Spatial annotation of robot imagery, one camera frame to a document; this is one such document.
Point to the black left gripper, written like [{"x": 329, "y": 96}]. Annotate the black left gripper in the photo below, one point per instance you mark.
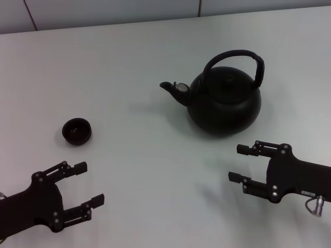
[{"x": 38, "y": 201}]

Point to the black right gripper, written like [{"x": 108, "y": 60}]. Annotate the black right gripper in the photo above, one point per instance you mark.
[{"x": 292, "y": 175}]

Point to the small black teacup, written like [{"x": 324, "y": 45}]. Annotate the small black teacup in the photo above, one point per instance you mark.
[{"x": 76, "y": 131}]

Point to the black round teapot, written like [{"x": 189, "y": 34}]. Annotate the black round teapot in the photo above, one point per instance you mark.
[{"x": 222, "y": 108}]

